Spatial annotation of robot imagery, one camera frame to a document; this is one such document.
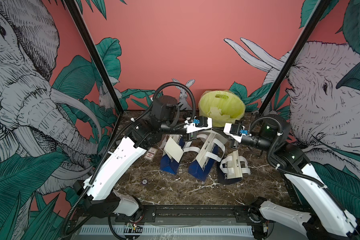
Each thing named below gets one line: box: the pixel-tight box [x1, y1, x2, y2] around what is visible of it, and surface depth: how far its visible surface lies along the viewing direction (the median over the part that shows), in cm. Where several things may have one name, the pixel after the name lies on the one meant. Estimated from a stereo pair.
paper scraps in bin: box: [208, 107, 231, 121], surface depth 105 cm
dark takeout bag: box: [217, 150, 251, 184], surface depth 69 cm
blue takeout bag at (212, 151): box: [183, 129, 228, 182], surface depth 74 cm
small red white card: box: [144, 147, 159, 161], surface depth 96 cm
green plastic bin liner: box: [198, 89, 246, 128], surface depth 96 cm
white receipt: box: [163, 136, 184, 163], surface depth 75 cm
